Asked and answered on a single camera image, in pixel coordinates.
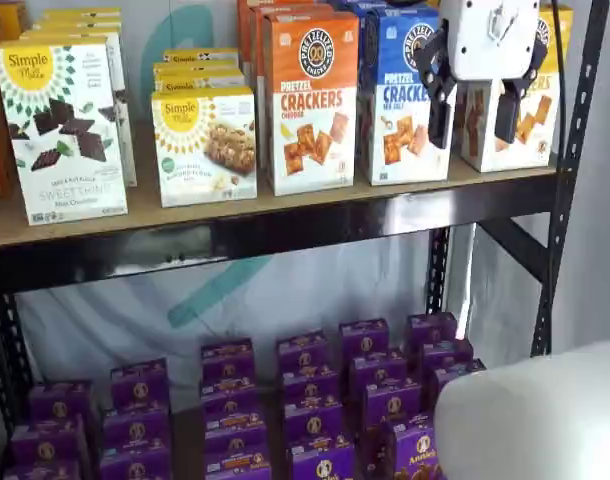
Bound black metal shelving rack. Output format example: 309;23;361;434
0;0;610;480

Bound yellow pretzel crackers box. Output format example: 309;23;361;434
458;3;574;174

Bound white backdrop with teal logo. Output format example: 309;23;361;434
14;0;479;401

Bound orange cheddar pretzel crackers box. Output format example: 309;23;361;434
249;3;337;99
235;0;332;65
262;10;361;198

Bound blue sea salt crackers box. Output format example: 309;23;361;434
356;6;459;188
340;0;389;13

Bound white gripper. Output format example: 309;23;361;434
415;0;547;151

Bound Simple Mills bars box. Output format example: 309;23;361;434
153;72;247;95
152;59;244;77
162;47;241;65
150;85;259;209

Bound purple Annie's box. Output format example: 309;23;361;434
9;414;87;467
1;458;82;480
199;377;259;407
283;394;344;439
361;381;424;427
109;356;172;412
289;434;357;480
431;361;487;402
200;338;257;384
419;339;474;374
203;399;262;437
101;406;172;454
348;351;409;397
404;311;459;352
379;419;444;480
275;329;331;374
204;426;269;462
338;317;391;362
98;446;173;480
204;451;273;480
280;366;337;402
26;381;95;427

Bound Simple Mills Sweet Thins box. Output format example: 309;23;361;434
39;6;123;24
0;35;129;227
18;28;139;189
31;18;124;37

